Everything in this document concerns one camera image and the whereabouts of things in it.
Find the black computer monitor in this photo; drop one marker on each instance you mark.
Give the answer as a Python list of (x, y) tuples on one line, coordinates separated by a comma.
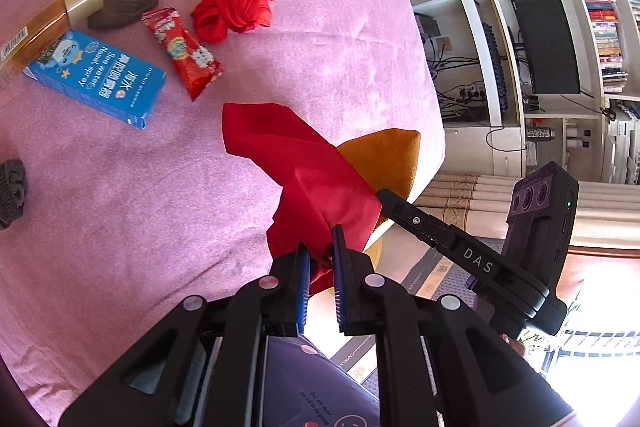
[(547, 44)]

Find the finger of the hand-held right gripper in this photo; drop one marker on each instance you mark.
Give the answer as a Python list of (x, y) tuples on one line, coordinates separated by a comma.
[(430, 232)]

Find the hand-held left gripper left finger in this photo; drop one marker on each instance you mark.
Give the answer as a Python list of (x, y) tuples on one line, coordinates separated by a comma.
[(302, 292)]

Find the white computer desk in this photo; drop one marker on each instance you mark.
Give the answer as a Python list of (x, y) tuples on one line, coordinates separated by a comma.
[(470, 12)]

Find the small dark desk device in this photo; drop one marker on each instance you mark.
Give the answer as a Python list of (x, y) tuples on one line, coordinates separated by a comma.
[(427, 26)]

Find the black keyboard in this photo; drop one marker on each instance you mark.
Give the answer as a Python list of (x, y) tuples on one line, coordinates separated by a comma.
[(495, 67)]

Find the stack of beige patterned rolls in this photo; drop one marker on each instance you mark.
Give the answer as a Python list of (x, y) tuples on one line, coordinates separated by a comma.
[(470, 197)]

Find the row of books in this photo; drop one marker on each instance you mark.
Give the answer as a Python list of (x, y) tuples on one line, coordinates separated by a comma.
[(607, 42)]

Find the power strip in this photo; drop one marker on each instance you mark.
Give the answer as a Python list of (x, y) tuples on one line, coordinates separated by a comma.
[(472, 93)]

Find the knotted red cloth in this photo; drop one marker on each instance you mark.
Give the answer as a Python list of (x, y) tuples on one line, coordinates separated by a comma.
[(232, 14)]

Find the grey-brown knitted sock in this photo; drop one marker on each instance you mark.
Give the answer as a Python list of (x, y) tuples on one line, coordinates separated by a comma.
[(10, 194)]

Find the gold cardboard box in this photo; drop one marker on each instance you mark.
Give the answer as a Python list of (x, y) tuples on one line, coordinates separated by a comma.
[(50, 17)]

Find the long red snack packet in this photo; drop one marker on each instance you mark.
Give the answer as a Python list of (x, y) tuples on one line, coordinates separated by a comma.
[(185, 54)]

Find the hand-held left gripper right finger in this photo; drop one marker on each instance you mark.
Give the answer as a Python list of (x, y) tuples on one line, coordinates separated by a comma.
[(340, 277)]

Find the orange-brown cloth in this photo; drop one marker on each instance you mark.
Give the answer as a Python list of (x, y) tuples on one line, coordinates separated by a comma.
[(385, 157)]

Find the blue cardboard box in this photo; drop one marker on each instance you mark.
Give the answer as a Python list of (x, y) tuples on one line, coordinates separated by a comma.
[(95, 79)]

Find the dark purple printed bag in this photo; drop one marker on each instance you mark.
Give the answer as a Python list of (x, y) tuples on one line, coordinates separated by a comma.
[(320, 382)]

